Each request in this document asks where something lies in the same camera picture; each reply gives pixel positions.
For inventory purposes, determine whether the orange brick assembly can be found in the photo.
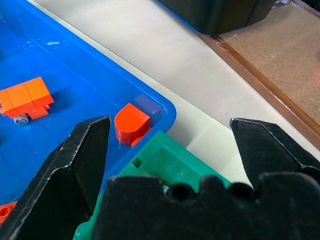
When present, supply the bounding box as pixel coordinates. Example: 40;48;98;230
0;76;55;126

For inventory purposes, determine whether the cork board with wooden frame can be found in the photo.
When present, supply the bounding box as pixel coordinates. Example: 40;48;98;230
211;0;320;147

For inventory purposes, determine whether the blue plastic tray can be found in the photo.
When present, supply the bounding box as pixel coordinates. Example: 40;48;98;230
0;0;177;211

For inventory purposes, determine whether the small orange brick piece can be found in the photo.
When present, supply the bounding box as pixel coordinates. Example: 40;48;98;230
0;200;19;224

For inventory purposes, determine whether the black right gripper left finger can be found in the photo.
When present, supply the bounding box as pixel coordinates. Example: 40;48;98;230
0;115;112;240

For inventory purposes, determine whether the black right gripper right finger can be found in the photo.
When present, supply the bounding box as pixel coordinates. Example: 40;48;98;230
229;117;320;191

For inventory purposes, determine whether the black box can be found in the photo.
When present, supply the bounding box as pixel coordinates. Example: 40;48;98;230
155;0;277;36

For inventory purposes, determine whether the orange rounded brick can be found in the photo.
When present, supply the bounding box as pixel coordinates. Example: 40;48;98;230
114;102;152;148

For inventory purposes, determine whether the green plastic tray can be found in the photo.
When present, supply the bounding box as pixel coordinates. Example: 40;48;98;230
72;130;254;240

